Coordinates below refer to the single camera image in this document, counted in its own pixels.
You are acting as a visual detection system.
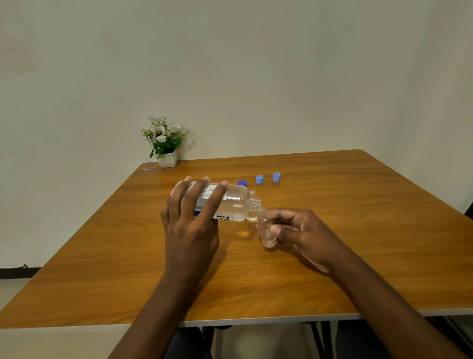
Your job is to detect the person's left hand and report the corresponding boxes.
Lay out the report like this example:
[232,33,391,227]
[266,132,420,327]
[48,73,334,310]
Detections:
[161,176,229,282]

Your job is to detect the person's right hand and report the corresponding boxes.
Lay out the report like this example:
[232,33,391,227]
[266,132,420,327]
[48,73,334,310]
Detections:
[263,208,351,275]

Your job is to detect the small clear glass vial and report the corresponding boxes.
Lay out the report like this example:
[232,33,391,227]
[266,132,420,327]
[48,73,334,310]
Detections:
[256,209,278,249]

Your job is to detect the clear labelled plastic bottle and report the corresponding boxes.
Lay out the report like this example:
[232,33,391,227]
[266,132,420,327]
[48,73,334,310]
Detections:
[172,180,264,223]

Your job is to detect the person's left forearm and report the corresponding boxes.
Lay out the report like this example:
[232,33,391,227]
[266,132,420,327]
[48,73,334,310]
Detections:
[107,272,203,359]

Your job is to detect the person's right forearm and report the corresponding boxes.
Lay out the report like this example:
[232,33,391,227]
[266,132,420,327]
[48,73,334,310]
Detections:
[327,249,472,359]

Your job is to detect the white flowers in white pot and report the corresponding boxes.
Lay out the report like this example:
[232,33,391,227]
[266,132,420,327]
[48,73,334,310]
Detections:
[140,116,190,169]

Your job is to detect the black metal table leg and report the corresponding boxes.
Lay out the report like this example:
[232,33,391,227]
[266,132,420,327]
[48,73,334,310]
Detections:
[310,321,333,359]
[427,316,473,357]
[201,326,216,359]

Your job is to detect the person's right leg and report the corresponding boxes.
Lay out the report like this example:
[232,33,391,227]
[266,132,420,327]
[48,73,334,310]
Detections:
[334,320,394,359]

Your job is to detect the person's leg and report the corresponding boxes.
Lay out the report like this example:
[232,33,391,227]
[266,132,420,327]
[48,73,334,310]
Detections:
[334,320,394,359]
[164,327,213,359]

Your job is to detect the person's left leg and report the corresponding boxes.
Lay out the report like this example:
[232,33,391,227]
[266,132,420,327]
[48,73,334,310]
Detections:
[164,327,213,359]

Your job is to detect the black baseboard strip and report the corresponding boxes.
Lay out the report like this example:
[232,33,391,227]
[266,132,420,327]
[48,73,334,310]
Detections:
[0,267,41,280]

